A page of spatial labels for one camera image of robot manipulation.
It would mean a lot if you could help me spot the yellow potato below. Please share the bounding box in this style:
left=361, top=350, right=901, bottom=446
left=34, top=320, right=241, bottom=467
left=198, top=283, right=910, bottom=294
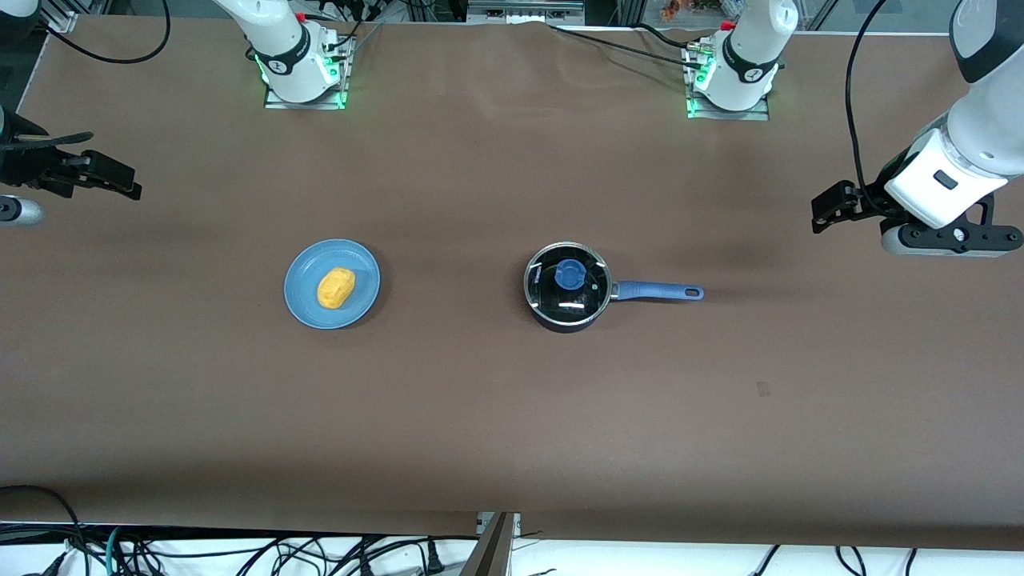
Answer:
left=317, top=267, right=357, bottom=310

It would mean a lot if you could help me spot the glass lid blue knob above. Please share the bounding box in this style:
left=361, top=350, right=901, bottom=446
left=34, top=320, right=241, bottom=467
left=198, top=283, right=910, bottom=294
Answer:
left=524, top=242, right=613, bottom=309

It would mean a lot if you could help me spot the blue plate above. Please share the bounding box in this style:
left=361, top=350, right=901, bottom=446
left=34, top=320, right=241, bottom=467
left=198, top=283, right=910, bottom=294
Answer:
left=284, top=238, right=382, bottom=330

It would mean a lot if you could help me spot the brown table cover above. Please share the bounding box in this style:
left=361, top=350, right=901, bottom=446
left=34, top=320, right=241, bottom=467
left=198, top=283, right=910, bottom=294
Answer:
left=0, top=14, right=1024, bottom=553

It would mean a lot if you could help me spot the aluminium profile bar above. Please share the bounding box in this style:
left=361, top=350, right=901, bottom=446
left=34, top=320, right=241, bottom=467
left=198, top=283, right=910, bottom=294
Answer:
left=460, top=512, right=521, bottom=576

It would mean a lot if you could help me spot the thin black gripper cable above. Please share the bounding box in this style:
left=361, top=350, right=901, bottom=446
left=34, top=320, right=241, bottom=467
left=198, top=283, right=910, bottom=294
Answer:
left=0, top=131, right=94, bottom=150

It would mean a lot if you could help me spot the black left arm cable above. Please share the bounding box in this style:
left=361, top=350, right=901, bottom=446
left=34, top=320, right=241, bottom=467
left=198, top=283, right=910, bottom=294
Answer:
left=846, top=0, right=889, bottom=201

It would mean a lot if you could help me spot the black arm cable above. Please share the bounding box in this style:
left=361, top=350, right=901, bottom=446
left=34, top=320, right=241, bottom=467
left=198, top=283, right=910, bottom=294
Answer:
left=46, top=0, right=171, bottom=65
left=846, top=0, right=889, bottom=201

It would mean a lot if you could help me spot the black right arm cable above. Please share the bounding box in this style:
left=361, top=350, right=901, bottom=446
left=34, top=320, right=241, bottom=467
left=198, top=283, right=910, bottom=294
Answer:
left=46, top=0, right=171, bottom=65

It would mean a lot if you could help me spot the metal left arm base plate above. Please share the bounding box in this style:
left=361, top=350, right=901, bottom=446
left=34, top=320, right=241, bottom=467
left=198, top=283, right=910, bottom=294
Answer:
left=686, top=44, right=770, bottom=121

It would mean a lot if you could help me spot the black pot blue handle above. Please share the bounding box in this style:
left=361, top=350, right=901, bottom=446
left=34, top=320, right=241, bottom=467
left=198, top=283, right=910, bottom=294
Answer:
left=524, top=242, right=705, bottom=333

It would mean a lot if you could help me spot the short black base cable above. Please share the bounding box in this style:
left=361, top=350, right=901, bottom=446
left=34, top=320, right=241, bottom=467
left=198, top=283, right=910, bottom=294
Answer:
left=632, top=22, right=705, bottom=49

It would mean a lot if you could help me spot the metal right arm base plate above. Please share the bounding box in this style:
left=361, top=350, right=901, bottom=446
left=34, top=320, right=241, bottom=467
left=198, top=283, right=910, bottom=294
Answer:
left=264, top=36, right=353, bottom=110

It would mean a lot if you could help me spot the long black base cable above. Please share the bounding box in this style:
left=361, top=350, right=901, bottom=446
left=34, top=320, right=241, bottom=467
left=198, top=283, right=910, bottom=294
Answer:
left=548, top=22, right=701, bottom=65

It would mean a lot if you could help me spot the black looped cable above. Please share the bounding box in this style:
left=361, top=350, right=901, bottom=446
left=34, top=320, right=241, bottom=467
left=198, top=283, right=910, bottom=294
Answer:
left=0, top=485, right=85, bottom=561

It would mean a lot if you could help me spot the aluminium frame rail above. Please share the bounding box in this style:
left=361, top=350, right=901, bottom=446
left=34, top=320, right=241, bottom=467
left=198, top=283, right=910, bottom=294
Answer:
left=466, top=0, right=586, bottom=25

